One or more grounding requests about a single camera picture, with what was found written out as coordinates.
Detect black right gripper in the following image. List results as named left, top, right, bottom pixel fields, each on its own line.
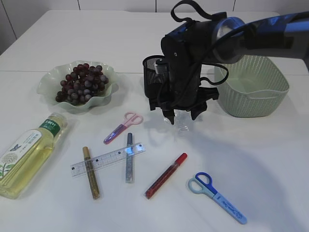
left=148, top=33, right=219, bottom=125

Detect clear plastic sheet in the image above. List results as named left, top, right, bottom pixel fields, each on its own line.
left=164, top=110, right=193, bottom=137

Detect purple grape bunch with leaf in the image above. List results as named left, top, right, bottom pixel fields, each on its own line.
left=55, top=63, right=109, bottom=105

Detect yellow tea drink bottle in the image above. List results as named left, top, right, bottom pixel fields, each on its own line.
left=0, top=113, right=68, bottom=199

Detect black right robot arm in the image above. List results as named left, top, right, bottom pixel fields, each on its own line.
left=144, top=12, right=309, bottom=122

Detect black mesh pen holder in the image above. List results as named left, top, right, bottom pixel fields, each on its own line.
left=142, top=55, right=169, bottom=99

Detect red glitter pen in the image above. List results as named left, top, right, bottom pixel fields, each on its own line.
left=145, top=153, right=187, bottom=199

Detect silver glitter pen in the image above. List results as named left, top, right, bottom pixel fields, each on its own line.
left=126, top=133, right=134, bottom=184

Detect green plastic woven basket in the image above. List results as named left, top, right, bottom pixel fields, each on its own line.
left=214, top=55, right=290, bottom=118

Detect clear plastic ruler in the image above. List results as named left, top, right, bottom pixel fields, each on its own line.
left=70, top=143, right=146, bottom=177

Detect gold glitter pen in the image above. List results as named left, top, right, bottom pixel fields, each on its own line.
left=83, top=146, right=100, bottom=200

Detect green wavy glass plate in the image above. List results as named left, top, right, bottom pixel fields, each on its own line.
left=37, top=60, right=118, bottom=112

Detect pink small scissors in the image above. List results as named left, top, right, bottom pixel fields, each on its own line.
left=103, top=112, right=143, bottom=145

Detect blue capped scissors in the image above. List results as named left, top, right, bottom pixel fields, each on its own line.
left=188, top=172, right=247, bottom=225

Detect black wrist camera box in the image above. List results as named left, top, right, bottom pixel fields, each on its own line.
left=154, top=58, right=169, bottom=74

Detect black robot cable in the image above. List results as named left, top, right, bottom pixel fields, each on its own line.
left=156, top=0, right=249, bottom=109

